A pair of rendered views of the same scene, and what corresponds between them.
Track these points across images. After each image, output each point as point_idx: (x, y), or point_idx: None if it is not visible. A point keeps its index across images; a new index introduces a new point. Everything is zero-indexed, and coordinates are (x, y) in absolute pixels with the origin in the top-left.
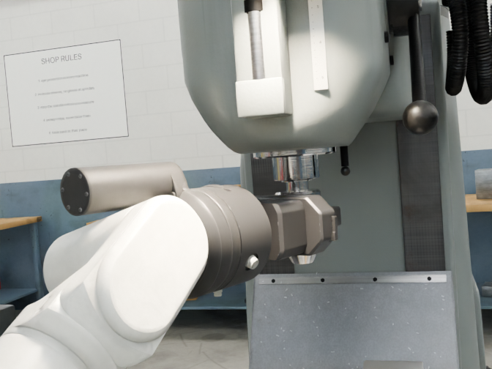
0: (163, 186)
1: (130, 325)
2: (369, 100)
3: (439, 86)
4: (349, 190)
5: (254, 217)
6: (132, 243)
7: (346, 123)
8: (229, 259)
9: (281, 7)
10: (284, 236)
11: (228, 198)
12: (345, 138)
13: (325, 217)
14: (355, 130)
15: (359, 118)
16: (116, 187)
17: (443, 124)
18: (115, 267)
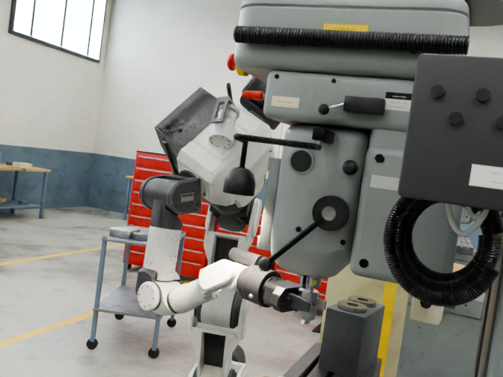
0: (248, 261)
1: (199, 283)
2: (283, 253)
3: (501, 282)
4: (485, 345)
5: (254, 281)
6: (209, 266)
7: (278, 260)
8: (241, 289)
9: (269, 211)
10: (264, 295)
11: (254, 272)
12: (284, 267)
13: (274, 295)
14: (290, 266)
15: (284, 260)
16: (235, 256)
17: (497, 315)
18: (203, 269)
